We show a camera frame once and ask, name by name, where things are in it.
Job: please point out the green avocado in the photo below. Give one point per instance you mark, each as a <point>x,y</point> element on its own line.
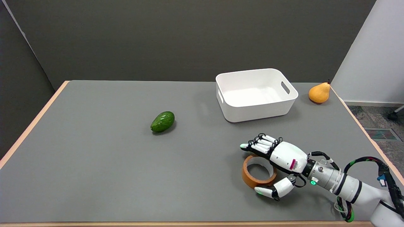
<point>162,121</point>

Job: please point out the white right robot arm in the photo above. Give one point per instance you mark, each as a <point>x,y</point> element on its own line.
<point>347,186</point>

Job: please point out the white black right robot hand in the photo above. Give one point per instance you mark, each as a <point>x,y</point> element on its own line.
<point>284,157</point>

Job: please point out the black chair caster wheel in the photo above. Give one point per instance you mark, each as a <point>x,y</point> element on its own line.
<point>393,116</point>

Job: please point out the white plastic bin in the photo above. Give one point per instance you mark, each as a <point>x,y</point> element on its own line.
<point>252,97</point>

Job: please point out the floor vent grille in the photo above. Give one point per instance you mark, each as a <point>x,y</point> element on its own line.
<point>381,134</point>

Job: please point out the yellow pear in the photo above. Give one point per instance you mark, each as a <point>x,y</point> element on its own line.
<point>319,93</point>

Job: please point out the yellow tape roll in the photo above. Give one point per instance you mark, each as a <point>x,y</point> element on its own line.
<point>249,176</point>

